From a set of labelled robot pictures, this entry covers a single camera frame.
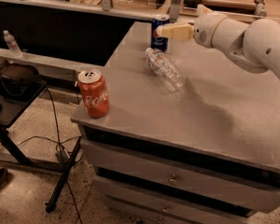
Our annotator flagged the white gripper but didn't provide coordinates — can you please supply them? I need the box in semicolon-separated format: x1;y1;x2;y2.
156;4;227;49

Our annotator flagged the blue pepsi can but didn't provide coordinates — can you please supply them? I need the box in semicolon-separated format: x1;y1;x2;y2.
151;14;170;51

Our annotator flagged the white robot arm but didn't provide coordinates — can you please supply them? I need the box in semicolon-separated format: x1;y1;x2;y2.
154;5;280;80

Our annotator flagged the red coke can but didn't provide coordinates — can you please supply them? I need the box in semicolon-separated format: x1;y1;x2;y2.
78;69;109;119

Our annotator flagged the clear plastic bottle lying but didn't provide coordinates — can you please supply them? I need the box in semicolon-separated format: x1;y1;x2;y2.
146;48;186;91

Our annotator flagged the grey drawer cabinet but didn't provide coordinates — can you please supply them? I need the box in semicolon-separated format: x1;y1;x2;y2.
73;22;280;224

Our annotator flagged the grey low shelf ledge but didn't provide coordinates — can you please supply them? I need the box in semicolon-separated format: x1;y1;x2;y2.
0;49;101;81

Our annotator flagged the top grey drawer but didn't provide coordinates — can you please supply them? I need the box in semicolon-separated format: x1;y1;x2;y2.
81;139;280;213

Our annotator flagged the grey drawer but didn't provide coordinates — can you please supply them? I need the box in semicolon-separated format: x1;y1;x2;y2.
81;139;280;213
92;175;250;224

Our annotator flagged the small upright water bottle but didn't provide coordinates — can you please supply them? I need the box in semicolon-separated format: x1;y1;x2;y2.
3;30;22;58

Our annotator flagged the dark bag on table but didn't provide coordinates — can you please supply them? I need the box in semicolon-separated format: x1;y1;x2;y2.
0;61;43;101

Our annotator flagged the middle grey drawer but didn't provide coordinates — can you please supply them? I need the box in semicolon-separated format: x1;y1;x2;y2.
92;175;250;224

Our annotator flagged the long grey counter rail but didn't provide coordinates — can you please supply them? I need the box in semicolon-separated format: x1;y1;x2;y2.
0;0;280;26

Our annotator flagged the black cable on floor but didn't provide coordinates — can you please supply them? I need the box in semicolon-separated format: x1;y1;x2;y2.
15;87;84;224

